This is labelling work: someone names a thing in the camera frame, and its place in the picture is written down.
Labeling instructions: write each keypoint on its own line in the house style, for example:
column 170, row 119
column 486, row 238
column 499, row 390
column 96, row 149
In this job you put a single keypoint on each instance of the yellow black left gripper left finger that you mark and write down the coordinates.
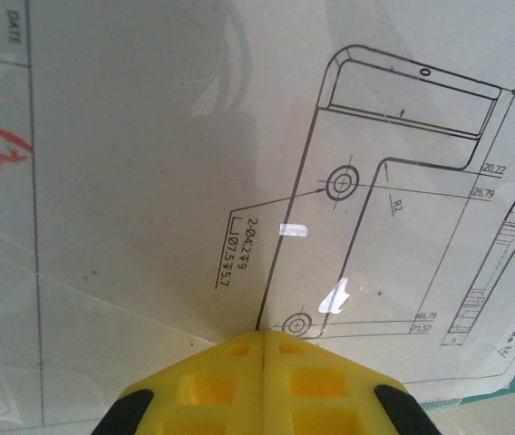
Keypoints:
column 203, row 399

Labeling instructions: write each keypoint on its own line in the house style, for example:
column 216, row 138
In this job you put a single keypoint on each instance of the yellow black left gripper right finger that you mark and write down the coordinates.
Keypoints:
column 330, row 399

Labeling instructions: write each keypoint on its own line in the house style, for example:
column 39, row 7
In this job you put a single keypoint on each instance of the white technical drawing sheet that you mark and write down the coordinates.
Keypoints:
column 148, row 181

